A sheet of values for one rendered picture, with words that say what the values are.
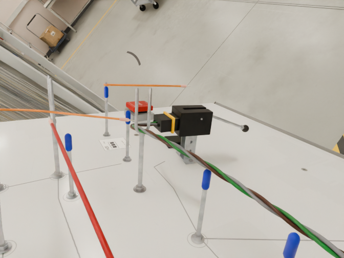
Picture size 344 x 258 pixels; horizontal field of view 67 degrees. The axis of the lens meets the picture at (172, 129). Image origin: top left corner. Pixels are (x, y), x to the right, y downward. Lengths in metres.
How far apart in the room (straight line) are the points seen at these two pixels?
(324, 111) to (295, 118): 0.16
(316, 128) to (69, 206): 1.50
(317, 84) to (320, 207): 1.49
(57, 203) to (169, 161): 0.19
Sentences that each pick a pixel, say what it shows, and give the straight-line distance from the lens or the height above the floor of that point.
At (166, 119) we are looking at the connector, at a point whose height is 1.19.
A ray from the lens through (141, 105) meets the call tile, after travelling 0.62.
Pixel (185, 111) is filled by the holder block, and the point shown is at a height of 1.17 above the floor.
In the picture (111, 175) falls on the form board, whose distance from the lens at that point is 0.40.
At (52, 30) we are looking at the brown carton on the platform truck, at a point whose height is 0.44.
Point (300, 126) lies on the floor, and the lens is 1.72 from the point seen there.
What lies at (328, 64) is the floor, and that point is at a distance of 1.94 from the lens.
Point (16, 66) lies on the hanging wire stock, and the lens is 0.93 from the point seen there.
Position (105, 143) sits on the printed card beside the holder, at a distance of 0.50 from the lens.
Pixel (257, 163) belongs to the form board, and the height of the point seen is 1.01.
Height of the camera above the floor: 1.42
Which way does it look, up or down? 38 degrees down
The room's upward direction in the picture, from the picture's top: 52 degrees counter-clockwise
